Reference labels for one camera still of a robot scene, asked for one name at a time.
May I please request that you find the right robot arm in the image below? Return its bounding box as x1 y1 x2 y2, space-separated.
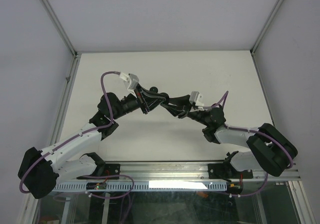
162 92 298 178

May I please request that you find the white slotted cable duct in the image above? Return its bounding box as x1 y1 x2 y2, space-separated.
53 180 227 193

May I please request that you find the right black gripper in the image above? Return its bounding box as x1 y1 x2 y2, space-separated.
160 94 210 127

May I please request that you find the aluminium mounting rail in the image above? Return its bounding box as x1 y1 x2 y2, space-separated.
56 160 300 185

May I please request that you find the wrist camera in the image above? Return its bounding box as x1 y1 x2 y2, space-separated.
189 91 204 111
119 72 139 94

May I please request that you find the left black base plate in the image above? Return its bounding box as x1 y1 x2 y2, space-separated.
101 163 121 181

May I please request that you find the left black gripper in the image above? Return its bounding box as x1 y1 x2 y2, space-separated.
111 83 166 120

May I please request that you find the right aluminium frame post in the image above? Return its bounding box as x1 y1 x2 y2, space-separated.
250 0 296 56

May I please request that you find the left aluminium frame post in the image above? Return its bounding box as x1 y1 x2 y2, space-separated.
32 0 81 60

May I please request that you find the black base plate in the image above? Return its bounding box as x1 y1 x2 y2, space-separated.
207 163 253 181
101 163 121 181

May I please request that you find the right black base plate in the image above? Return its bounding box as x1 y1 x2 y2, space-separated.
207 163 253 181

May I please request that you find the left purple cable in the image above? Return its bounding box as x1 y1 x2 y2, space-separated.
19 71 137 224

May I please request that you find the aluminium frame post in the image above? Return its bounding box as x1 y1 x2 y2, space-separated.
32 0 81 60
250 0 296 56

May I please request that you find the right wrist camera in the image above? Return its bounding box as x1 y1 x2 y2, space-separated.
189 91 204 111

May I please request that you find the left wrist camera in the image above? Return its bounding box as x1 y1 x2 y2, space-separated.
119 72 139 94

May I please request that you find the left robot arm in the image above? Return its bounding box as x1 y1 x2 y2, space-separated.
17 85 169 199

